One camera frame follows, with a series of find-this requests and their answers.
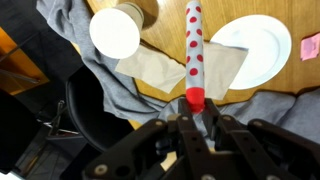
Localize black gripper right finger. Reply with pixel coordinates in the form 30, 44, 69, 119
203, 98, 320, 180

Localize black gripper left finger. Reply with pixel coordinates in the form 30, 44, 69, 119
83, 98, 214, 180

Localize white marker red polka dots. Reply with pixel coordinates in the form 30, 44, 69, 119
184, 0, 206, 114

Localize white paper cup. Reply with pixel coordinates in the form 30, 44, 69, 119
88, 1, 145, 60

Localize grey fabric cloth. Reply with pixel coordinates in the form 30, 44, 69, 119
35, 0, 320, 149

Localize black curved-back chair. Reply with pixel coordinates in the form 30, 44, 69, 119
64, 66, 136, 154

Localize brown paper napkin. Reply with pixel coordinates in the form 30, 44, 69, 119
203, 41, 250, 101
114, 44, 187, 94

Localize white round plate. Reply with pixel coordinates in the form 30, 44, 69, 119
209, 14, 293, 91

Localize pink sticky note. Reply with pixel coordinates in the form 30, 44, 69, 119
299, 32, 320, 62

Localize orange wooden box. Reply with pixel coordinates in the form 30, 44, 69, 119
0, 26, 50, 97

